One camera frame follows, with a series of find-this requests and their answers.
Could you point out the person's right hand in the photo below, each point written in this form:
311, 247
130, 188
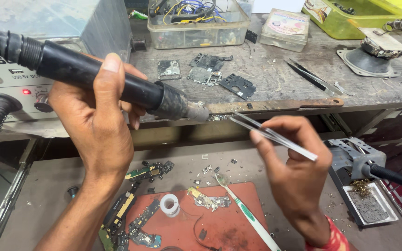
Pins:
298, 177

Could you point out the person's left hand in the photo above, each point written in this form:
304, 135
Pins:
89, 132

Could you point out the grey metal soldering iron stand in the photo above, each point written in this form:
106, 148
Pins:
354, 157

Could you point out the white green toothbrush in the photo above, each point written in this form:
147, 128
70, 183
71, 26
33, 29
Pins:
253, 218

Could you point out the small black knob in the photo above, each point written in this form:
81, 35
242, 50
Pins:
73, 191

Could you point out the green black circuit board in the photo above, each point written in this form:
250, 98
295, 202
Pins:
150, 171

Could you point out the red patterned sleeve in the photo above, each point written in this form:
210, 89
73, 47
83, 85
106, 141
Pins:
335, 240

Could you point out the rusty flat metal strip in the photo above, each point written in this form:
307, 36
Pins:
284, 104

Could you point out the red work mat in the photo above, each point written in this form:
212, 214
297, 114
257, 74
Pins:
229, 226

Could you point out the scattered small electronic parts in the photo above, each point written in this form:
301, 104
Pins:
208, 170

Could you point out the yellow silver circuit board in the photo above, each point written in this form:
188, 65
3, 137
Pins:
208, 200

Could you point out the slim silver tweezers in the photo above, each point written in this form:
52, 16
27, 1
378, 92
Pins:
321, 81

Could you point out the narrow black circuit board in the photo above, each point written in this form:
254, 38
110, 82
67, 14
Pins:
145, 216

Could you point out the tiny circuit board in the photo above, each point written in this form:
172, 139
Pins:
217, 117

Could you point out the black tweezers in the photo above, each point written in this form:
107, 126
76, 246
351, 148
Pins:
305, 76

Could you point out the square grey phone shield plate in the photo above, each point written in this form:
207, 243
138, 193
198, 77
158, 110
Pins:
169, 69

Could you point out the small black box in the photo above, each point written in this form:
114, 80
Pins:
139, 42

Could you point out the grey hot air rework station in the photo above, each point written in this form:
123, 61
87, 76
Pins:
92, 24

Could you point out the black phone cover plate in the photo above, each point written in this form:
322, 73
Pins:
237, 85

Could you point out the small black chip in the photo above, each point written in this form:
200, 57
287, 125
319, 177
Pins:
202, 234

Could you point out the blue black circuit board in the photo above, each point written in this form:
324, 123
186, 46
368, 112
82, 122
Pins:
147, 240

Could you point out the grey loudspeaker with metal plate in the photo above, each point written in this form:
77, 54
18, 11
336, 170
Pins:
368, 61

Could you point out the long dark phone shield plate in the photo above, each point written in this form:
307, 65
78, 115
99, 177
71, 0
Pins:
209, 61

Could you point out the small clear labelled plastic box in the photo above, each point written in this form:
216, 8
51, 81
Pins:
286, 29

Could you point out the black ribbed connector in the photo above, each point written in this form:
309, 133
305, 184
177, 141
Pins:
251, 36

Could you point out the yellow-green plastic tray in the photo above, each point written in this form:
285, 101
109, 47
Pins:
361, 21

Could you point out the silver phone frame plate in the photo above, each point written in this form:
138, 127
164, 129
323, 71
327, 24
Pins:
202, 76

